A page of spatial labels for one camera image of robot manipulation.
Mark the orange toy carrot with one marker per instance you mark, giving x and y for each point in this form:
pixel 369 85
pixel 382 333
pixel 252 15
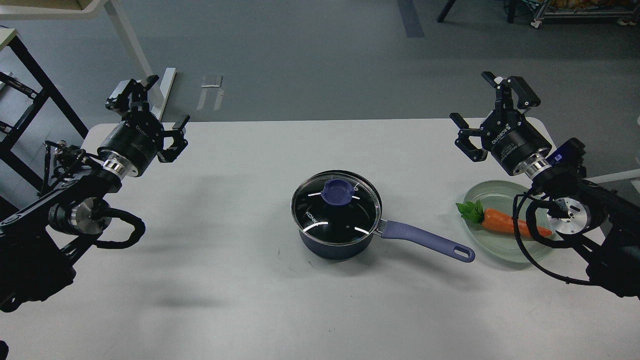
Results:
pixel 488 219

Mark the clear green glass plate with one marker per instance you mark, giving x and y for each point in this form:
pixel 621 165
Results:
pixel 499 195

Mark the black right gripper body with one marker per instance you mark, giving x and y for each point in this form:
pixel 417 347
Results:
pixel 511 139

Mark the glass lid blue knob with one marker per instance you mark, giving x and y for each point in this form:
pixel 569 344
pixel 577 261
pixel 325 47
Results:
pixel 336 207

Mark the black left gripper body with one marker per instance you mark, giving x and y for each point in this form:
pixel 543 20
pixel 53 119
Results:
pixel 137 138

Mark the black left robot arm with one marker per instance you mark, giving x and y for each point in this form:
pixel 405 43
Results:
pixel 41 243

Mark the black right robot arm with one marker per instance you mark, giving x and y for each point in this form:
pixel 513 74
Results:
pixel 566 210

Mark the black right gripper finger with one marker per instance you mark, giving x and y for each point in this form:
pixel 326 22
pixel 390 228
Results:
pixel 511 93
pixel 463 141

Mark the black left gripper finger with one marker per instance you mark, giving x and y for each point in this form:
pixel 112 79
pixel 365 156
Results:
pixel 130 100
pixel 177 134

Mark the blue saucepan with handle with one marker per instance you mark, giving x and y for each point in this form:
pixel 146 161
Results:
pixel 387 229

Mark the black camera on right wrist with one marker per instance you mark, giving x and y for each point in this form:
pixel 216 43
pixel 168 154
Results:
pixel 570 153

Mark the wheeled metal cart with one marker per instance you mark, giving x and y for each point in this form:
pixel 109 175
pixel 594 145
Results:
pixel 625 12

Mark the white table frame leg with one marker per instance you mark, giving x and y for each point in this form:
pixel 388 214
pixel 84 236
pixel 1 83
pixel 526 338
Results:
pixel 22 10

